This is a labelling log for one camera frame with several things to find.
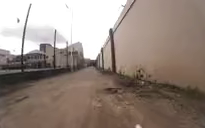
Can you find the thin street lamp pole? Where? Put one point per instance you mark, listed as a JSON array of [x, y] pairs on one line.
[[71, 36]]

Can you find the leaning dark pole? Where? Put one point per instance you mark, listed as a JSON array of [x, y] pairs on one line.
[[24, 40]]

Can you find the low grey wall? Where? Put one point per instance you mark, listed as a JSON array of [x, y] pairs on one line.
[[26, 76]]

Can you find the brown dirt road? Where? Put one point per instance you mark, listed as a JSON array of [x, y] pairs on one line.
[[73, 100]]

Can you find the low building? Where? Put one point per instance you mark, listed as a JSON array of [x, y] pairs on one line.
[[35, 58]]

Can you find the robot's own part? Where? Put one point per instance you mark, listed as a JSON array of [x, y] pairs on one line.
[[138, 126]]

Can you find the rubble and weed strip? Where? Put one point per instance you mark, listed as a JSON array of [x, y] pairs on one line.
[[163, 91]]

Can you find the pale multi-storey building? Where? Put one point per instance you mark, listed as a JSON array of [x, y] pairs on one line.
[[75, 53]]

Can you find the tall beige wall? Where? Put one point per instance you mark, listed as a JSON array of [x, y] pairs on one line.
[[163, 40]]

